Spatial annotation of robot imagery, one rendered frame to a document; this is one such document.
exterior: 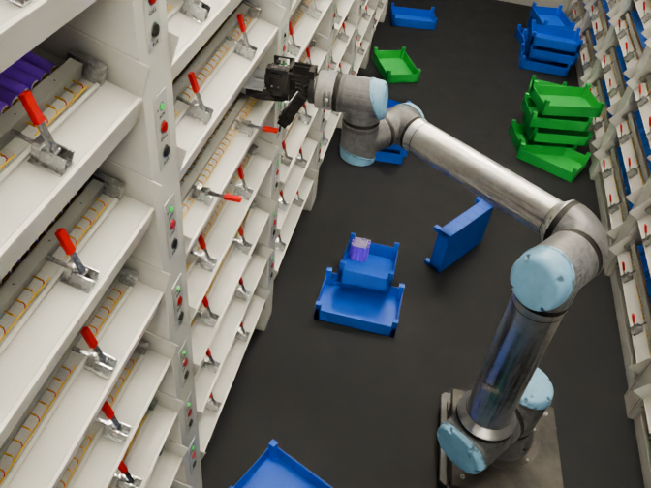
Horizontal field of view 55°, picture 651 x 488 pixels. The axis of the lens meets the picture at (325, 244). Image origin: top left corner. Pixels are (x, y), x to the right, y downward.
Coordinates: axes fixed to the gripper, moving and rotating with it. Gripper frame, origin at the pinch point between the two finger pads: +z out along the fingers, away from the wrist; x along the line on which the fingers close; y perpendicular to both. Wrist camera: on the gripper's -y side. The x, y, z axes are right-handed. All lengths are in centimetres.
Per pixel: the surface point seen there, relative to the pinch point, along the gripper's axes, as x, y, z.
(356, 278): -30, -88, -32
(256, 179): 3.7, -25.0, -5.9
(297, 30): -45.3, -4.9, -4.0
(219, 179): 30.6, -5.8, -6.4
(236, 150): 19.1, -5.8, -6.5
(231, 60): 15.9, 14.1, -4.8
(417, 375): -4, -102, -60
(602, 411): -7, -104, -123
